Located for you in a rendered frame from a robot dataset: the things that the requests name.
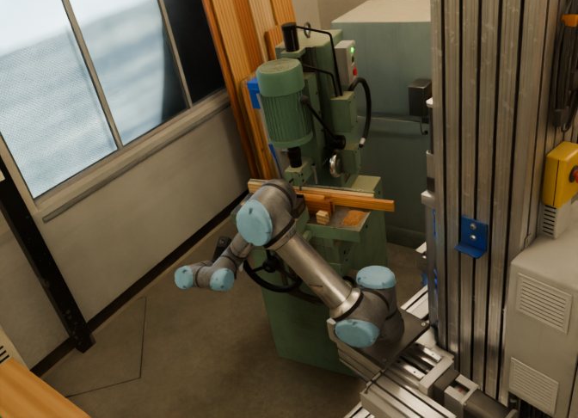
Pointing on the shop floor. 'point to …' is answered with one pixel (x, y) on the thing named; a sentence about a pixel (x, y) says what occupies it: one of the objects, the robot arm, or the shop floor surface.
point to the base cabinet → (319, 336)
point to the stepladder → (267, 131)
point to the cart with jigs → (31, 396)
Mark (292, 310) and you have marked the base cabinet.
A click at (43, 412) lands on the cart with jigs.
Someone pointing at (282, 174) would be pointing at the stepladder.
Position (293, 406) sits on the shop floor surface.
